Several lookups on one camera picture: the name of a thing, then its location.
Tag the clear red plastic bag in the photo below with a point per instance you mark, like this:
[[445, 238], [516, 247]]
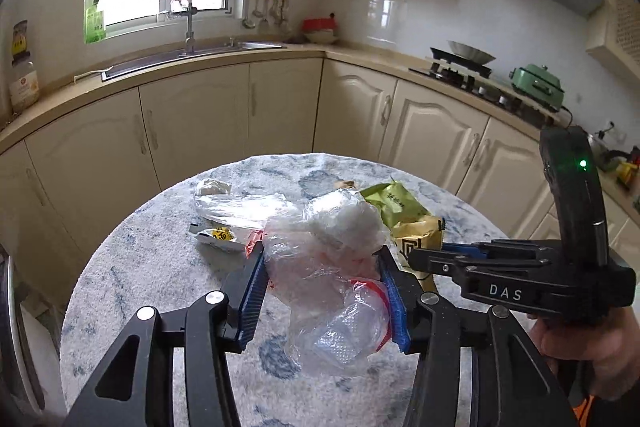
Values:
[[321, 262]]

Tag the white wall socket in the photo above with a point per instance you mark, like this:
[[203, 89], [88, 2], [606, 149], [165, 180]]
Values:
[[613, 135]]

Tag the grey wok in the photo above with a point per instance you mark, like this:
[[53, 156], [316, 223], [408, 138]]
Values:
[[470, 53]]

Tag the cream cabinets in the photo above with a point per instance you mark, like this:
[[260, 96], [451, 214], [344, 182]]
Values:
[[613, 38], [73, 167]]

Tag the yellow label sauce bottle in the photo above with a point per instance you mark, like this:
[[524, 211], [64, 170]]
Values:
[[19, 45]]

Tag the flat clear plastic bag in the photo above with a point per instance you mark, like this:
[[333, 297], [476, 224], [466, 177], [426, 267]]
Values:
[[240, 209]]

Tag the large clear jar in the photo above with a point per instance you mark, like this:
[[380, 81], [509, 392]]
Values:
[[24, 89]]

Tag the black gas stove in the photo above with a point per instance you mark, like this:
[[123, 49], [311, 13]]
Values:
[[474, 78]]

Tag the green electric cooker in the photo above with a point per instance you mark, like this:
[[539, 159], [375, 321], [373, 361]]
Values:
[[539, 84]]

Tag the small white yellow wrapper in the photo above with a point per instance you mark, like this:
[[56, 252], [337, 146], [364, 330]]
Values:
[[231, 239]]

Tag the condiment bottles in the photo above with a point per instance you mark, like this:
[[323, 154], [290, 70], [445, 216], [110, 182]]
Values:
[[628, 177]]

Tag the chrome kitchen faucet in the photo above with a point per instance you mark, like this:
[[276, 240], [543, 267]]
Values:
[[188, 14]]

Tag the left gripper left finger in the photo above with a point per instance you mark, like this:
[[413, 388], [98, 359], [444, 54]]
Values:
[[132, 384]]

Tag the green dish soap bottle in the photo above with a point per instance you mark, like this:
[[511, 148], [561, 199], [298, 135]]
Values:
[[94, 27]]

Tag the yellow snack wrapper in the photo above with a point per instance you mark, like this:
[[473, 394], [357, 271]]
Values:
[[426, 233]]

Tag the stainless steel double sink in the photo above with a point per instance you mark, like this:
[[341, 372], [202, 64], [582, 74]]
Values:
[[142, 63]]

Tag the steel pot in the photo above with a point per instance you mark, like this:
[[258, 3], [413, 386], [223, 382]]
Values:
[[605, 158]]

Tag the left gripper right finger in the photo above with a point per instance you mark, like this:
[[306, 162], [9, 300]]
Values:
[[511, 384]]

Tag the green snack bag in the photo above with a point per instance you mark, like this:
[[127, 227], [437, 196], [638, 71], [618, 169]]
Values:
[[395, 203]]

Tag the cream lower cabinets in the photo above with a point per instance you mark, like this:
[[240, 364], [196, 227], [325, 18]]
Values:
[[73, 167]]

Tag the cream upper cabinets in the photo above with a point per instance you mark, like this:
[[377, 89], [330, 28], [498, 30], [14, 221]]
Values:
[[613, 38]]

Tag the red container with bowl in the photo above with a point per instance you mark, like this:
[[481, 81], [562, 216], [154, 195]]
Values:
[[320, 30]]

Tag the person's right hand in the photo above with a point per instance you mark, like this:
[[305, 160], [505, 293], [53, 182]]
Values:
[[611, 347]]

